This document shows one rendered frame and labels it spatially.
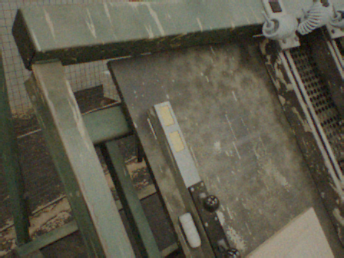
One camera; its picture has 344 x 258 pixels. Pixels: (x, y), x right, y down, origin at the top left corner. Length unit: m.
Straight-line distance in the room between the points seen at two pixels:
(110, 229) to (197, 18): 0.59
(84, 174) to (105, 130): 0.17
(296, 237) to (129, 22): 0.78
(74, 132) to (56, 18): 0.24
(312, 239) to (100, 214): 0.72
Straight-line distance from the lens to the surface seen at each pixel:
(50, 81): 0.74
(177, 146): 0.83
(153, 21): 0.86
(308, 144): 1.23
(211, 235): 0.85
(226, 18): 1.05
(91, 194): 0.70
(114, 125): 0.85
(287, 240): 1.09
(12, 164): 1.43
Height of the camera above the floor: 1.97
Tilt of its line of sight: 25 degrees down
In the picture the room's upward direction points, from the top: 1 degrees clockwise
